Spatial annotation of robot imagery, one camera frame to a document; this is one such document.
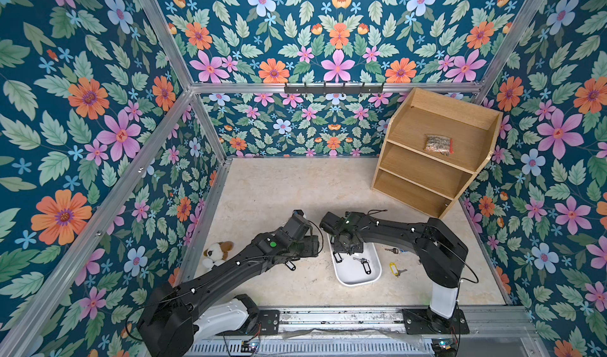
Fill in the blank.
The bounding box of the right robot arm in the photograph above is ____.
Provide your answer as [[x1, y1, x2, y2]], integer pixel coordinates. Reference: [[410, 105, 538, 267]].
[[320, 212, 469, 320]]

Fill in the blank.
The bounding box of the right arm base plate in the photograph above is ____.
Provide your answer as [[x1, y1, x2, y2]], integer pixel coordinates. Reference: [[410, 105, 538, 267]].
[[402, 307, 469, 336]]

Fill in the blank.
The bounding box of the aluminium front rail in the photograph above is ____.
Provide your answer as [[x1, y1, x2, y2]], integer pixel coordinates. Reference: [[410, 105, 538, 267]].
[[260, 306, 538, 338]]

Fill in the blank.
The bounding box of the wooden shelf unit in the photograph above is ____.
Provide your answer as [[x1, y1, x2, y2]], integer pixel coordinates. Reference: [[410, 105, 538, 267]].
[[371, 88, 503, 218]]

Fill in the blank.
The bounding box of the yellow frame tag key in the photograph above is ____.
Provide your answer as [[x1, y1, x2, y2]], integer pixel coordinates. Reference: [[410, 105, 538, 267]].
[[389, 262, 408, 277]]

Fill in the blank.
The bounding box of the black tag key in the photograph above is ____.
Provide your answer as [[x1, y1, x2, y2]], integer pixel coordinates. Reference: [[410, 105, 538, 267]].
[[284, 258, 297, 272]]

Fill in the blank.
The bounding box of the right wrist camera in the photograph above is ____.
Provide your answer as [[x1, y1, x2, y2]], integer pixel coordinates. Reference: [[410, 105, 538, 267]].
[[320, 212, 352, 236]]

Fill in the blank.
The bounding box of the white plastic storage box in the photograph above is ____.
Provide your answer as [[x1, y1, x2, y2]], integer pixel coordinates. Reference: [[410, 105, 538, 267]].
[[327, 235, 383, 287]]

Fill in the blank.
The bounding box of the plush dog toy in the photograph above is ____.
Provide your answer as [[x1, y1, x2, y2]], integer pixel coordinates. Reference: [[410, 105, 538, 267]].
[[201, 241, 234, 272]]

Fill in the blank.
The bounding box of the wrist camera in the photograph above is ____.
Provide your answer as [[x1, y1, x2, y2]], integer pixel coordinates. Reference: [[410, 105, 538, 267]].
[[320, 212, 352, 236], [282, 209, 312, 240]]

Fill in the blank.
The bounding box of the black wall hook rail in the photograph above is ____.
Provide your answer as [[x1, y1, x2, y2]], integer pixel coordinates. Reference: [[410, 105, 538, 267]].
[[283, 83, 384, 95]]

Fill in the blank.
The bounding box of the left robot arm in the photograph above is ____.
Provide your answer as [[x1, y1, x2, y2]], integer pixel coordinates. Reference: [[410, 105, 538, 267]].
[[137, 210, 320, 356]]

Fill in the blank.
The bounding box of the black frame tag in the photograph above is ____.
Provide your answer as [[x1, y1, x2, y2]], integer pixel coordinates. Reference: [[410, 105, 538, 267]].
[[332, 251, 343, 264]]

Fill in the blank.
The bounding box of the blue tag key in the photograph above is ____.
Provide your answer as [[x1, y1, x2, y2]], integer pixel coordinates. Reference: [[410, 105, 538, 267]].
[[384, 247, 411, 254]]

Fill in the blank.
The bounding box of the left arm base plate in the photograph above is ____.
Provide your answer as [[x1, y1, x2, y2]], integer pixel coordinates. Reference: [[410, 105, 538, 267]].
[[236, 310, 281, 337]]

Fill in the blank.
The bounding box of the clear bag of small items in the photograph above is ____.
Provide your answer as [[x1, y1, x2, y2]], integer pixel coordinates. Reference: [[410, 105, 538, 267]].
[[424, 134, 454, 156]]

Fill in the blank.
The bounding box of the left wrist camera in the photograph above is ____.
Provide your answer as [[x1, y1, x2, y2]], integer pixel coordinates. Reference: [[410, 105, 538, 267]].
[[282, 209, 312, 240]]

